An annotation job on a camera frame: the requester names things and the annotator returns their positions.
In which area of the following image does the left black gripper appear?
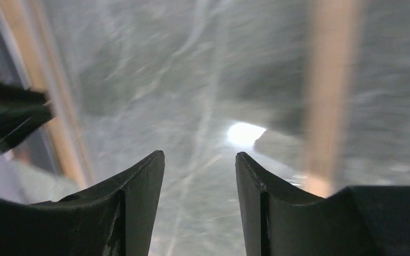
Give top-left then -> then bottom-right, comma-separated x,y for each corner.
0,82 -> 53,155

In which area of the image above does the white wooden picture frame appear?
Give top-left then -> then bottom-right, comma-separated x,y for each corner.
0,1 -> 362,196

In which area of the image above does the clear acrylic glazing sheet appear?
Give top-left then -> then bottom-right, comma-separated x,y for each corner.
44,1 -> 307,255

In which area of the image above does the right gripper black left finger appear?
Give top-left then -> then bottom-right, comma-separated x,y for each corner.
0,150 -> 165,255

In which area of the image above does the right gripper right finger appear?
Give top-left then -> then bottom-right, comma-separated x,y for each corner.
236,152 -> 410,255

